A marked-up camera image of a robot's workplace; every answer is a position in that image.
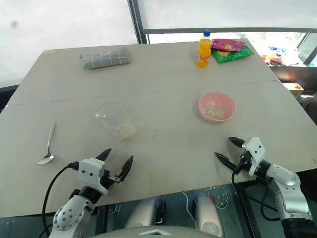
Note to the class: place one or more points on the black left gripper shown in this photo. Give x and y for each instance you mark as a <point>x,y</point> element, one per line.
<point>107,179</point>

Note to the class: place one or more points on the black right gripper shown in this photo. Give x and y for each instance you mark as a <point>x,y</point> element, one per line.
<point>246,158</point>

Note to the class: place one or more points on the clear glass jar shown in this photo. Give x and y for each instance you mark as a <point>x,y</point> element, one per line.
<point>109,116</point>

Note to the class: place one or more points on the pink bowl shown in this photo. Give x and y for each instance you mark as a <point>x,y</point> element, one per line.
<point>226,105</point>

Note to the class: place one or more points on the black table leg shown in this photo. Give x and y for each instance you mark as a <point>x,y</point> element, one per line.
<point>246,213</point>

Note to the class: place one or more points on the metal spoon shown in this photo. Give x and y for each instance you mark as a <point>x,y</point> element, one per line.
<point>48,148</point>

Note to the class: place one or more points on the grey robot torso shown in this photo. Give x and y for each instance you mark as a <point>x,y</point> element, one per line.
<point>158,233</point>

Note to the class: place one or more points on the green snack bag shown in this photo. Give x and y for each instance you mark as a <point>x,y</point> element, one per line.
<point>235,55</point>

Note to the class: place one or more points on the dark side cabinet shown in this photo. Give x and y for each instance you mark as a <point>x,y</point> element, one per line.
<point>294,74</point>

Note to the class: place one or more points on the orange juice bottle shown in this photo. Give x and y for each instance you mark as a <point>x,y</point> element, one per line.
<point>203,53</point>

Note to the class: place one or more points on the grey checked pouch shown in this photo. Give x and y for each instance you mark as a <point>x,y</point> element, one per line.
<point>106,59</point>

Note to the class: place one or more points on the red snack bag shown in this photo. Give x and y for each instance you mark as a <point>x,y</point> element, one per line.
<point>226,45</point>

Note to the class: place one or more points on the dark low furniture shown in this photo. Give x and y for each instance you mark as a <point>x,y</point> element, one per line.
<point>7,96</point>

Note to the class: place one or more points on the black monitor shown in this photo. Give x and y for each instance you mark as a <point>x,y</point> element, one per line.
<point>308,49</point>

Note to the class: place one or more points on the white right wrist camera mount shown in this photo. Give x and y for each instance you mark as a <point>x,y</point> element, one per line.
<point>256,151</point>

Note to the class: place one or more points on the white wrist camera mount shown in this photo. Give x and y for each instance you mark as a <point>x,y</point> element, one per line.
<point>90,171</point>
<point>256,151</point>

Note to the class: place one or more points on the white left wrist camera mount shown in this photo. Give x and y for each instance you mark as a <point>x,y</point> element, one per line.
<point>90,171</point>

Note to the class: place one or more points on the dark window frame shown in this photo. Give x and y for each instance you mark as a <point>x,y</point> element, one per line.
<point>138,22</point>

